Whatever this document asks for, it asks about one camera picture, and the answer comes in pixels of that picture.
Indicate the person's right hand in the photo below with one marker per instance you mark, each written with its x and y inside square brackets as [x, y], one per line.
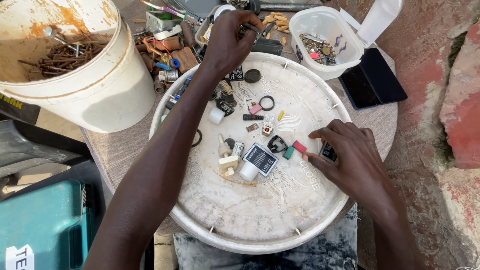
[354, 161]

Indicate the person's left hand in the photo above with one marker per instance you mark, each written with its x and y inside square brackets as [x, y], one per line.
[223, 45]

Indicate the person's left fingers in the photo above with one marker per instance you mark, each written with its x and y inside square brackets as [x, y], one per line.
[245, 18]

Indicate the dark metal tool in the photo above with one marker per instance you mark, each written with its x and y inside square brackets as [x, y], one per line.
[252, 28]

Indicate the small black phone battery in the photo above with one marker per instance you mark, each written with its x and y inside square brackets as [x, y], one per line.
[328, 152]

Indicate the black rectangular case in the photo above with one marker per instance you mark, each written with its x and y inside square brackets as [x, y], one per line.
[270, 47]

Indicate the black labelled adapter block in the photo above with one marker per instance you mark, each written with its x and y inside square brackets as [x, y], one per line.
[236, 73]

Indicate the round black cap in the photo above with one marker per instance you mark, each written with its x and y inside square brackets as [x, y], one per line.
[252, 76]

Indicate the beige ribbed resistor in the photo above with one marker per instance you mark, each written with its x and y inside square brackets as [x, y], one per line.
[227, 87]

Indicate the white plastic food container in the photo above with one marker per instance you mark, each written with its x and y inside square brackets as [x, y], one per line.
[322, 22]

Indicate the heap of keys and parts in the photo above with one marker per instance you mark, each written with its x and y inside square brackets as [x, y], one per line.
[318, 48]

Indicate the heap of copper fittings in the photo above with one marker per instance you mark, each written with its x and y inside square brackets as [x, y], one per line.
[172, 56]

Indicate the grey metal junction box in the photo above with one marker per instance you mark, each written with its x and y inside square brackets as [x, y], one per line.
[161, 22]

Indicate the black electronic component cluster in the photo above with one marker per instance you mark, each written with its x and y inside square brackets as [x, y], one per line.
[225, 105]

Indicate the small pink block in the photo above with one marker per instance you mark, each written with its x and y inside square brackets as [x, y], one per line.
[255, 109]

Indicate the black ribbed plug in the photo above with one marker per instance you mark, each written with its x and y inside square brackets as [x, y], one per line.
[252, 117]

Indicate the small white tape roll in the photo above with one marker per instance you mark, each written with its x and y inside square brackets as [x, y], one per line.
[216, 116]

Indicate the small yellow piece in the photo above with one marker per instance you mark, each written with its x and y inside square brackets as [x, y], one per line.
[281, 115]

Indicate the small circuit chip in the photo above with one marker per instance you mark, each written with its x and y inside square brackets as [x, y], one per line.
[252, 127]

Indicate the white copper coil relay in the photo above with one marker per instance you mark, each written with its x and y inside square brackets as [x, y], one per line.
[267, 128]

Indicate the black plastic clip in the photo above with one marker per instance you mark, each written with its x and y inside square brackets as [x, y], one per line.
[273, 144]

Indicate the blue-edged smartphone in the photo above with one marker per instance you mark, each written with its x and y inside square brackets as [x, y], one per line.
[356, 90]

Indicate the white container lid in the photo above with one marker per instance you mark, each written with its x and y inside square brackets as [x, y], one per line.
[378, 18]

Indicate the small red block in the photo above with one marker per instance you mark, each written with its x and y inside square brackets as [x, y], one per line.
[299, 147]

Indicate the small green block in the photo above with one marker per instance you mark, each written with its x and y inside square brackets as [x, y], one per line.
[288, 152]

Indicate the large white-labelled phone battery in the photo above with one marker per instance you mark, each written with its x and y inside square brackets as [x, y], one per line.
[260, 159]

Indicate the cream plastic plug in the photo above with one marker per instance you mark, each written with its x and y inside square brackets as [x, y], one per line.
[227, 163]

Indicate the black smartphone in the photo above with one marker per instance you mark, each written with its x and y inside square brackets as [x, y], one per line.
[386, 78]

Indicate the white plastic cylinder cap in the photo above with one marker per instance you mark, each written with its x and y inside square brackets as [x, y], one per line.
[248, 172]

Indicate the large white plastic bucket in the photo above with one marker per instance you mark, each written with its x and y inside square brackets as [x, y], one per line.
[93, 90]

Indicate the pile of rusty nails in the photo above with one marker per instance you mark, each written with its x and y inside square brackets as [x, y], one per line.
[63, 56]

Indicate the round white bucket lid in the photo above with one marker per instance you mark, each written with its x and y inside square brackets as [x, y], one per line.
[243, 210]

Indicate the black and yellow box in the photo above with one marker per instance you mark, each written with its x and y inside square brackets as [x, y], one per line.
[17, 108]

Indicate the teal plastic tool case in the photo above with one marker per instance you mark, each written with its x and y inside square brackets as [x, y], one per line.
[41, 225]

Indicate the pile of beige wall plugs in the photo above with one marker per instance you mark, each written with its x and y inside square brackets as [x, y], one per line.
[279, 22]

